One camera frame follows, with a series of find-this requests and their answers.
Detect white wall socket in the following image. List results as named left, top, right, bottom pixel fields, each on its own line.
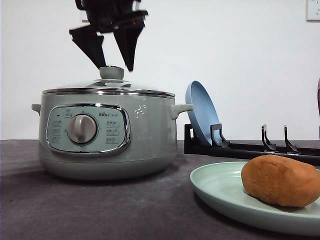
left=80, top=11, right=88, bottom=23
left=306, top=0, right=320, bottom=23

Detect brown potato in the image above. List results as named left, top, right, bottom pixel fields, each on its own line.
left=241, top=154, right=320, bottom=208

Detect black plate rack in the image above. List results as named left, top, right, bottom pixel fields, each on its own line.
left=184, top=123, right=320, bottom=166

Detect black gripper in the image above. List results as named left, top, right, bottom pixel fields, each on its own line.
left=69, top=0, right=149, bottom=71

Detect green plate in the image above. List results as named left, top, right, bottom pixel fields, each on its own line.
left=189, top=161, right=320, bottom=237

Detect green electric steamer pot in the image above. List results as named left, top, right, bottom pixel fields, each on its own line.
left=31, top=94, right=194, bottom=181

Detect blue plate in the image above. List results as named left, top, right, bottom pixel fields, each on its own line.
left=185, top=80, right=221, bottom=146

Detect dark grey table mat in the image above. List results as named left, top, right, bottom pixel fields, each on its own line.
left=0, top=140, right=320, bottom=240

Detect glass steamer lid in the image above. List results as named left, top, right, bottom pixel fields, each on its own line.
left=42, top=66, right=176, bottom=98

